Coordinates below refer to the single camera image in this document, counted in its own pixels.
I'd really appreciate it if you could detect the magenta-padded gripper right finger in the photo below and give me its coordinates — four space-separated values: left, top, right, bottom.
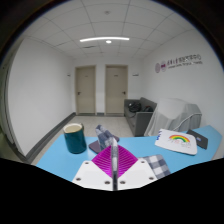
116 145 159 192

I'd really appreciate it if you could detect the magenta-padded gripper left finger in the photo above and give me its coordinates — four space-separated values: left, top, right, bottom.
71 145 114 192

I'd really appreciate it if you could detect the grey white checkered towel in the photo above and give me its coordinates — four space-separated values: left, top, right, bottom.
95 124 172 192

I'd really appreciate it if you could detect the purple smartphone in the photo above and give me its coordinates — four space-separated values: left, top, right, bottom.
88 134 120 155

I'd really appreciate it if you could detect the teal mug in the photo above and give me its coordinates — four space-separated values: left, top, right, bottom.
62 122 88 155

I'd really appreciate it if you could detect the white board with rainbow print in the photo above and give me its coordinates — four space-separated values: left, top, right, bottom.
154 128 199 156

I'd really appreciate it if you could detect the grey sofa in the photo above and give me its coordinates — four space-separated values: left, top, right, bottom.
123 96 158 138

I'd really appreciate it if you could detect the black bag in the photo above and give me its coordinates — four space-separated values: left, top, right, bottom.
128 101 143 114

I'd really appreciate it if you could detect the white cloth-covered furniture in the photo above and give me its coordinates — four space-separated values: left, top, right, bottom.
143 97 203 137

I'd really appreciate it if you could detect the black flat case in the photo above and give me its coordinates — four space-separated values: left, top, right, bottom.
186 128 209 150

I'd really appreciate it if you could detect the beige door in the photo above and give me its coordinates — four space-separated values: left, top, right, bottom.
104 64 129 116
74 65 98 116

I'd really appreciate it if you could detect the long ceiling light strip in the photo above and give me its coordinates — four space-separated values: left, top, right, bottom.
79 36 131 43

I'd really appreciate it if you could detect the wall sign lettering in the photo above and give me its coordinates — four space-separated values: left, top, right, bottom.
154 54 204 74

